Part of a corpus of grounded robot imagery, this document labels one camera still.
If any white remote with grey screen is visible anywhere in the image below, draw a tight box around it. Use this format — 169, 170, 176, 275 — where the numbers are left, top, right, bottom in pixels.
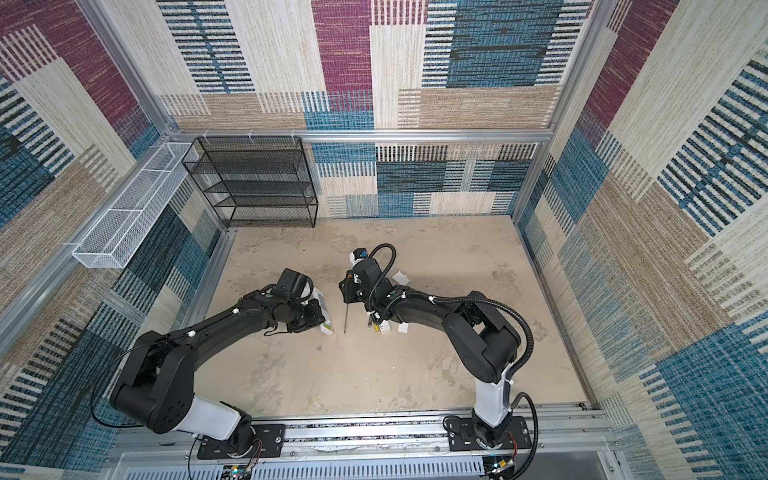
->
318, 293, 334, 335

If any small white battery cover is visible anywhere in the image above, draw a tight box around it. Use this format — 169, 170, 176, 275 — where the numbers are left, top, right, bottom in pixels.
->
392, 271, 411, 286

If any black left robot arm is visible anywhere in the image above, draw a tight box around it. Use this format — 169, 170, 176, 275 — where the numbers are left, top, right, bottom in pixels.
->
110, 269, 325, 440

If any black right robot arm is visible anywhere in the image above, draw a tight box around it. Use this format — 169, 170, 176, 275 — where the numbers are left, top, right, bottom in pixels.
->
339, 257, 534, 449

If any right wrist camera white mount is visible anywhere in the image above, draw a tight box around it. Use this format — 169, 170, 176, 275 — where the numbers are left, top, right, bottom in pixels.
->
349, 247, 368, 267

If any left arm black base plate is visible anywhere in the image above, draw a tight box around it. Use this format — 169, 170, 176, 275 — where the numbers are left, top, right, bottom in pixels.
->
195, 423, 286, 460

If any black wire mesh shelf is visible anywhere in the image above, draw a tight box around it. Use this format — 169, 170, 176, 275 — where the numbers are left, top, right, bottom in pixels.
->
182, 136, 319, 228

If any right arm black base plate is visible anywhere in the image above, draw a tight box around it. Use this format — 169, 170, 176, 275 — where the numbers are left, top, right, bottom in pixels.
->
442, 415, 534, 451

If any white wire mesh basket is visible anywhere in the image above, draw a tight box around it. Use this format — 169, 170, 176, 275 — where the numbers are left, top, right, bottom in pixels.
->
72, 142, 190, 269

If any aluminium front rail frame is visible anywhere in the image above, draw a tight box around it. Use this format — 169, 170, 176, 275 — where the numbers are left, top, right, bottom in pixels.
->
100, 404, 633, 479

